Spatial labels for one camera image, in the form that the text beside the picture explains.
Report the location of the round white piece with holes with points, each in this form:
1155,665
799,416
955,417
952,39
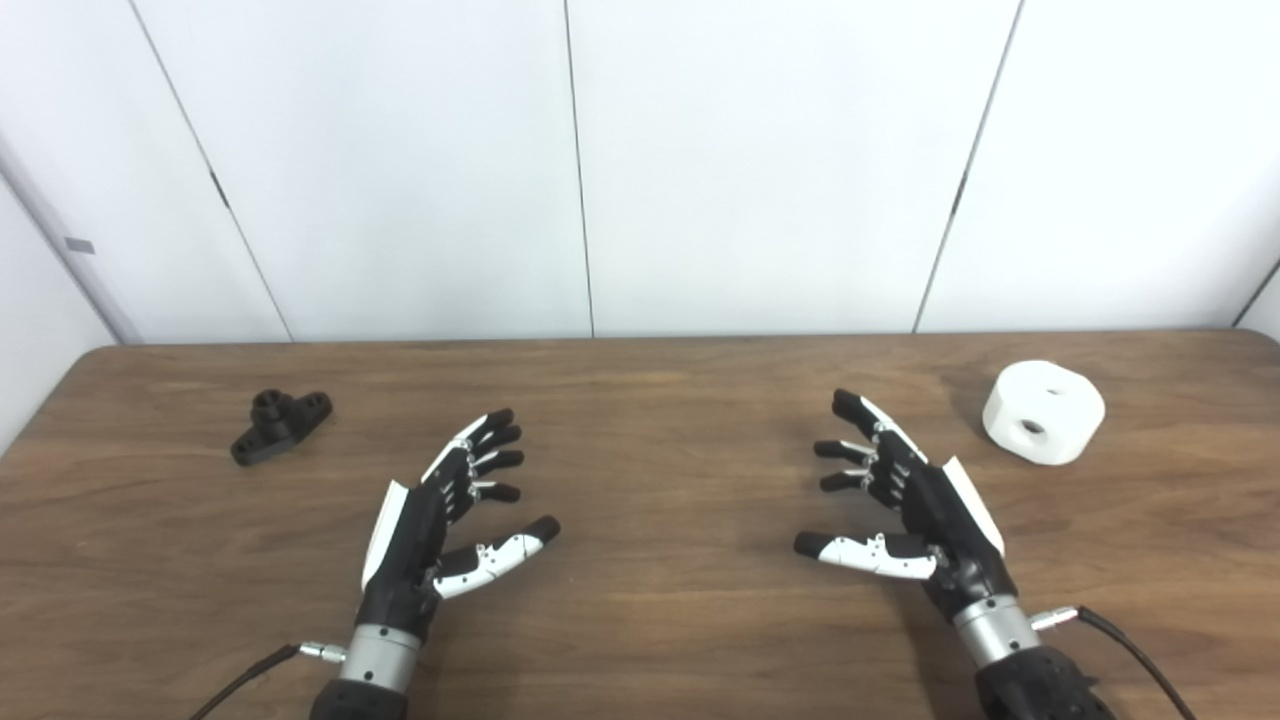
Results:
1075,415

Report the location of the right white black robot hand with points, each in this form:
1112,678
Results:
945,520

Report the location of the black flanged holder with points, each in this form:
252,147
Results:
275,425

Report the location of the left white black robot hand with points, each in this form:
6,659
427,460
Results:
405,540

